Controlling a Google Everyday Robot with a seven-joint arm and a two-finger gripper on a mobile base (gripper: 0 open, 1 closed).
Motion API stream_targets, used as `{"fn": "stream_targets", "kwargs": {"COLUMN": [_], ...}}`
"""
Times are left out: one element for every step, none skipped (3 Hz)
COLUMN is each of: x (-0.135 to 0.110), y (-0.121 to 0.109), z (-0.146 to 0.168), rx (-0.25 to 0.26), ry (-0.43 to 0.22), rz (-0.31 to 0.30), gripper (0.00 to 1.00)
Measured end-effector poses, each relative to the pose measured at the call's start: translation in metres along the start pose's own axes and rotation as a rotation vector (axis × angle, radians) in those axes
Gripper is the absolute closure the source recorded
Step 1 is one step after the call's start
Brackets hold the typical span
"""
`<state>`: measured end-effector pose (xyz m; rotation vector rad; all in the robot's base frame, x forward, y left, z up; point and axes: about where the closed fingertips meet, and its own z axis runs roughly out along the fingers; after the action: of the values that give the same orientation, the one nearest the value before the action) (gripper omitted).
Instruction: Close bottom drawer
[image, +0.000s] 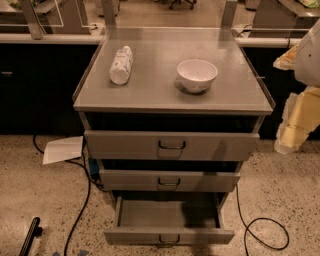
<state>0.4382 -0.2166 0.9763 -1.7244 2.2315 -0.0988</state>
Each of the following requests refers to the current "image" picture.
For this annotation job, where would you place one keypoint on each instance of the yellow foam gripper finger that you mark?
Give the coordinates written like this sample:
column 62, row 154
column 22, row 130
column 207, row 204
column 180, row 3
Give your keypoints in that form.
column 301, row 114

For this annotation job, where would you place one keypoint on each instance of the grey bottom drawer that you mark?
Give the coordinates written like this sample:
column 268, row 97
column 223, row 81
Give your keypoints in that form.
column 168, row 220

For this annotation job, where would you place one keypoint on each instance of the grey drawer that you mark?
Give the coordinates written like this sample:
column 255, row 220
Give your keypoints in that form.
column 186, row 146
column 168, row 220
column 174, row 181

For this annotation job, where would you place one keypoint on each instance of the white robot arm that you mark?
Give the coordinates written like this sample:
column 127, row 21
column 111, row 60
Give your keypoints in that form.
column 301, row 114

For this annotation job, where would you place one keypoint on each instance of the grey metal drawer cabinet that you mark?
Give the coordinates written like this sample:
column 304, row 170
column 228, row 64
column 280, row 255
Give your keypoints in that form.
column 236, row 102

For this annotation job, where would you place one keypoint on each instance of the grey middle drawer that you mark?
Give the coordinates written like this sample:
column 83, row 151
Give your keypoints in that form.
column 174, row 181

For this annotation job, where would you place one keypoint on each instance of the grey top drawer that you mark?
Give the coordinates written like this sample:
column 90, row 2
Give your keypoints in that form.
column 186, row 146

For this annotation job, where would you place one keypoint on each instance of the white ceramic bowl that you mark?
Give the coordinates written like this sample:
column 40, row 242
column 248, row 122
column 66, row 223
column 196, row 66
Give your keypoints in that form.
column 196, row 75

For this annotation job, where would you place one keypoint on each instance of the office chair base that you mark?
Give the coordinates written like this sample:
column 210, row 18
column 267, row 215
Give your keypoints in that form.
column 189, row 3

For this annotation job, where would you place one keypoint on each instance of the white plastic bottle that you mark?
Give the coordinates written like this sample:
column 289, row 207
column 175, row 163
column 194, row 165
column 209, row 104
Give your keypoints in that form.
column 120, row 69

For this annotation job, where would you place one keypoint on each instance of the blue box behind cabinet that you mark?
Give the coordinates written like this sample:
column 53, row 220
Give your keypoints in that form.
column 93, row 167

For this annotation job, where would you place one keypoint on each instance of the white paper sheet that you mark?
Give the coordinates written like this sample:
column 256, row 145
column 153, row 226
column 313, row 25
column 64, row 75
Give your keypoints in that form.
column 63, row 149

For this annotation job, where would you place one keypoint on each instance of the black bar on floor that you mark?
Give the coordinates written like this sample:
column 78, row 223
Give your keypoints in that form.
column 35, row 230

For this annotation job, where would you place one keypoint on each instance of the right metal post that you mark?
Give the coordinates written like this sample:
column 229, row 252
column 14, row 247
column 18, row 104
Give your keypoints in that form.
column 229, row 13

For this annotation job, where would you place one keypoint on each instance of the metal post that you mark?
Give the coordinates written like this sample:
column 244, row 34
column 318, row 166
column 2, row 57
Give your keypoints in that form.
column 229, row 13
column 108, row 12
column 35, row 28

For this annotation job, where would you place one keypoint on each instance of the far left metal post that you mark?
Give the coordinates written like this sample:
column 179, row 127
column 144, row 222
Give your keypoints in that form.
column 35, row 28

